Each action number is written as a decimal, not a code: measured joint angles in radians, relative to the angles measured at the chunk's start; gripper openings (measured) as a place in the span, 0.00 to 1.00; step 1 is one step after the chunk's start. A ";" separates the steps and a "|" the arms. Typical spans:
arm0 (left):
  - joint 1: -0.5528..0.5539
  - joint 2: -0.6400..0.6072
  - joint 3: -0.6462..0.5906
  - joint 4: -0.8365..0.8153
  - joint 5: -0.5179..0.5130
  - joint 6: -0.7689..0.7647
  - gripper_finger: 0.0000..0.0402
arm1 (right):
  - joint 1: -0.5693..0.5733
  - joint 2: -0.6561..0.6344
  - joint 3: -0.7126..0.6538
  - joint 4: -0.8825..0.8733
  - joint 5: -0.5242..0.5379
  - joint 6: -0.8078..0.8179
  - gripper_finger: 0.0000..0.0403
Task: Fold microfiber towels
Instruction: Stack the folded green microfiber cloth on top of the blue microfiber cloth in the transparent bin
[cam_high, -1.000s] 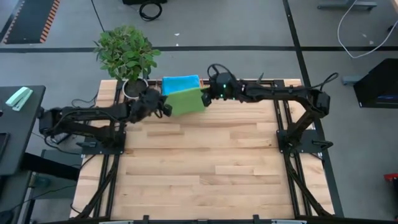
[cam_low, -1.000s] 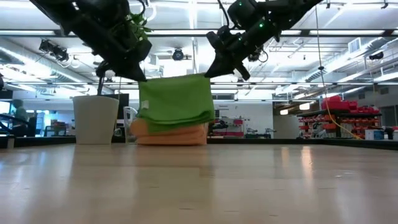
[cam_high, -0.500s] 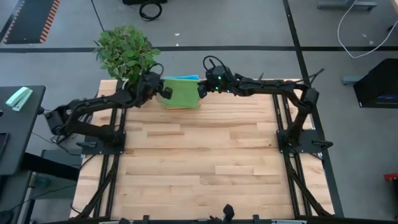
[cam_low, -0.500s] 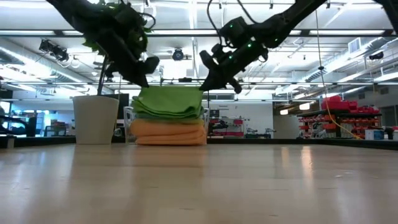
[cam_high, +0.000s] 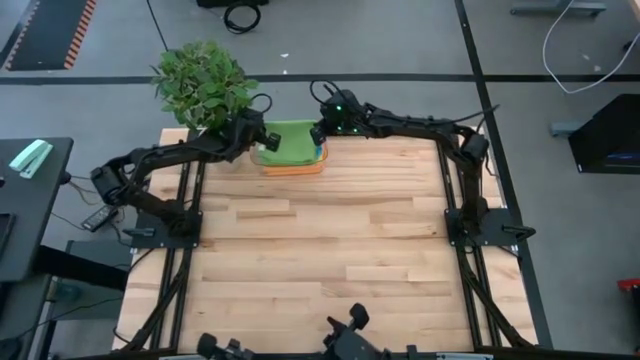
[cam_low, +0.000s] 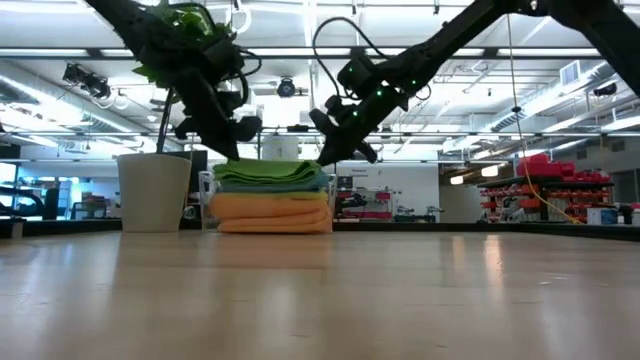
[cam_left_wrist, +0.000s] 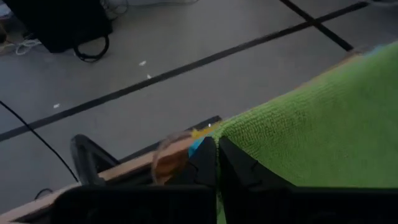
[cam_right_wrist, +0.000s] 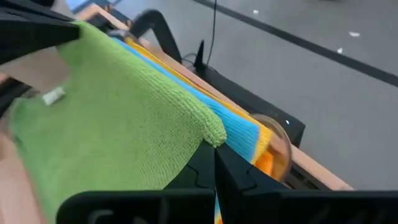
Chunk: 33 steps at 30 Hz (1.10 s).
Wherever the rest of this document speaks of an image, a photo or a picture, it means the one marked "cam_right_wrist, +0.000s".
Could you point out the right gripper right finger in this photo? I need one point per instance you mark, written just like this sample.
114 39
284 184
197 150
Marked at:
280 208

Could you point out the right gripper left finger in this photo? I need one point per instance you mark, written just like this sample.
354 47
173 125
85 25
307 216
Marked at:
140 208

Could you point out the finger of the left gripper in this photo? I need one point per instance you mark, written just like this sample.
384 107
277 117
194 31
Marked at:
28 11
31 40

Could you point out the yellow microfiber towel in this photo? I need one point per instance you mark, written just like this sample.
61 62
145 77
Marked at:
264 137

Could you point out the blue microfiber towel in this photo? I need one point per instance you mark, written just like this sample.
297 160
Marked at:
239 130

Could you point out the green microfiber towel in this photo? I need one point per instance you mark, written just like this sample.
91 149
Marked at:
118 118

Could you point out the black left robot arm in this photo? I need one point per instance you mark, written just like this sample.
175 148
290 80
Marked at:
11 93

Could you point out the clear plastic bin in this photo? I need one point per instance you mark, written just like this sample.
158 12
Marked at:
280 146

